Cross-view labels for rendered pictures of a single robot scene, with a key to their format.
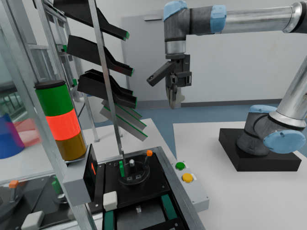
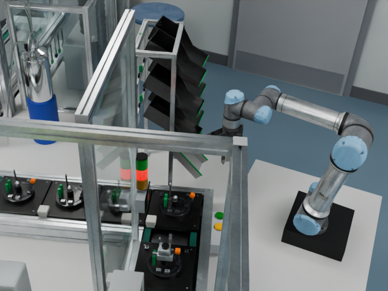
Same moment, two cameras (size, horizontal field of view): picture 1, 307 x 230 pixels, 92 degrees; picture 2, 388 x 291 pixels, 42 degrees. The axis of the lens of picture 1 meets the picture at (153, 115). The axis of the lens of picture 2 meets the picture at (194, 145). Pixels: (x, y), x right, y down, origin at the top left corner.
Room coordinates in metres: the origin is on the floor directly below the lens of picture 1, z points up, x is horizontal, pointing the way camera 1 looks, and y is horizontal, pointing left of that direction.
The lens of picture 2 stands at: (-1.12, -0.41, 2.61)
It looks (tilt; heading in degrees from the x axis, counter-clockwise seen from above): 37 degrees down; 15
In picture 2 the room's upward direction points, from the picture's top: 4 degrees clockwise
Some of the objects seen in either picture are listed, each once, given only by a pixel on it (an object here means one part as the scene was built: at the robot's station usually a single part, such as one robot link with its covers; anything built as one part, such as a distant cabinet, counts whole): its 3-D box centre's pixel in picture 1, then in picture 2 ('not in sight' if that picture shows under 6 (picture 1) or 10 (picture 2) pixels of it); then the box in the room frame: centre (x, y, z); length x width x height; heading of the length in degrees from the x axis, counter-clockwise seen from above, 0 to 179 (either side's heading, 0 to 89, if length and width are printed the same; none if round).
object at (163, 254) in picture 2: not in sight; (163, 250); (0.15, 0.04, 1.06); 0.08 x 0.04 x 0.07; 103
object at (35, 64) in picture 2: not in sight; (36, 66); (0.88, 1.02, 1.32); 0.14 x 0.14 x 0.38
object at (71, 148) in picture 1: (71, 143); (141, 181); (0.27, 0.18, 1.29); 0.05 x 0.05 x 0.05
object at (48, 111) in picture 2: not in sight; (44, 117); (0.88, 1.02, 1.00); 0.16 x 0.16 x 0.27
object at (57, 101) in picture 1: (55, 99); (141, 161); (0.27, 0.18, 1.39); 0.05 x 0.05 x 0.05
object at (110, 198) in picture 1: (132, 166); (175, 201); (0.48, 0.10, 1.01); 0.24 x 0.24 x 0.13; 13
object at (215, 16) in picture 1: (205, 21); (258, 110); (0.58, -0.20, 1.53); 0.11 x 0.11 x 0.08; 79
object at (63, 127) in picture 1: (63, 122); (141, 172); (0.27, 0.18, 1.34); 0.05 x 0.05 x 0.05
